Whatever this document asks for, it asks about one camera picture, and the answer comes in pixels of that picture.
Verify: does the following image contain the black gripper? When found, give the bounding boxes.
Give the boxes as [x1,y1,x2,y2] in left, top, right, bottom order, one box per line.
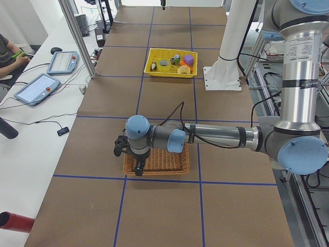
[133,150,150,176]

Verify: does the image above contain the yellow tape roll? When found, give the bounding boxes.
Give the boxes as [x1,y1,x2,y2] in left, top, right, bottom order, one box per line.
[156,59,172,73]

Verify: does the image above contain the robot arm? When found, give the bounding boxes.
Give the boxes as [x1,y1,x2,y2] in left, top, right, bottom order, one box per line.
[123,1,328,176]

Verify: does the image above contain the brown wicker basket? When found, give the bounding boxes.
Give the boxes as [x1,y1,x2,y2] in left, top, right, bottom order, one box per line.
[123,142,190,176]

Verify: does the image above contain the yellow plastic basket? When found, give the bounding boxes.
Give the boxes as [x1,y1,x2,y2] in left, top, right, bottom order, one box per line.
[144,48,197,78]

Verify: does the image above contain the small black device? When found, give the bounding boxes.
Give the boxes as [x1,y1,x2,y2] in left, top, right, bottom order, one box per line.
[57,127,69,136]

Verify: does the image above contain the panda figurine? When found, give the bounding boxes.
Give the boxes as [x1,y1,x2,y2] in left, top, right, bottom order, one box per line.
[150,62,157,72]

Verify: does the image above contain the toy croissant bread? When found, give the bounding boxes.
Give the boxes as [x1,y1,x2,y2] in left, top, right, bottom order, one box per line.
[177,65,191,75]

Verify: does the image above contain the orange toy carrot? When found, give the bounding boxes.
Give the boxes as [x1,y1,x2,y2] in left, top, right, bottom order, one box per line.
[179,60,193,72]

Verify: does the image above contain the small printed can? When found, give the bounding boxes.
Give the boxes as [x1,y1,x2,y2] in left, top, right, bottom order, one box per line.
[170,54,181,65]

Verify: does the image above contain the purple foam cube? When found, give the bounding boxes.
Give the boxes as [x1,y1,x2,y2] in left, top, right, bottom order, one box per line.
[184,54,194,66]

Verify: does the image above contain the far teach pendant tablet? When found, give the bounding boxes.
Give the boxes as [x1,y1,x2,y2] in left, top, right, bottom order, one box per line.
[47,51,79,75]

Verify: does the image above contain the teach pendant tablet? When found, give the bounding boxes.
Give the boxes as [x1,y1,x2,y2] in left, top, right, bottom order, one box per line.
[14,74,60,107]
[47,51,79,75]

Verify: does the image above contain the near teach pendant tablet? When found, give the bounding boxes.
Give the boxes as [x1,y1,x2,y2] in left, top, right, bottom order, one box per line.
[14,74,60,107]

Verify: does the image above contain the red cylinder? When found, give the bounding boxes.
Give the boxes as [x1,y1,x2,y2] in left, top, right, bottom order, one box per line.
[1,211,35,233]

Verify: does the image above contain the black computer mouse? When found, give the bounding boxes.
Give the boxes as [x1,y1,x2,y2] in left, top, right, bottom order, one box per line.
[50,47,62,55]

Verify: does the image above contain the black keyboard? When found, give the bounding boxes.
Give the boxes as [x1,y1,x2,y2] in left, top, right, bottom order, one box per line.
[75,14,89,37]

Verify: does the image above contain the seated person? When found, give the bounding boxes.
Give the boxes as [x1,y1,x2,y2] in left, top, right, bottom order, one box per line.
[1,34,31,80]

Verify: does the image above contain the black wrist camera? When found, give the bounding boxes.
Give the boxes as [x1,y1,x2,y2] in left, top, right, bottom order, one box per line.
[114,135,130,157]

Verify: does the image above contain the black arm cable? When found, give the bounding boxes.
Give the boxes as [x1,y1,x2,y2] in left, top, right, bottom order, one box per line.
[161,100,245,149]

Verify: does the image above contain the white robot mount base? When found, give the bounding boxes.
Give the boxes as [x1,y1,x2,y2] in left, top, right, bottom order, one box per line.
[203,0,258,91]

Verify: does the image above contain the black cylinder handle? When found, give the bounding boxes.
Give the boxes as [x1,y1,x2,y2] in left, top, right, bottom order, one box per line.
[0,118,19,139]

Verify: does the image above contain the aluminium frame post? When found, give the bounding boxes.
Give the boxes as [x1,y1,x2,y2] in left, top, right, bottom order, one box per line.
[58,0,96,79]

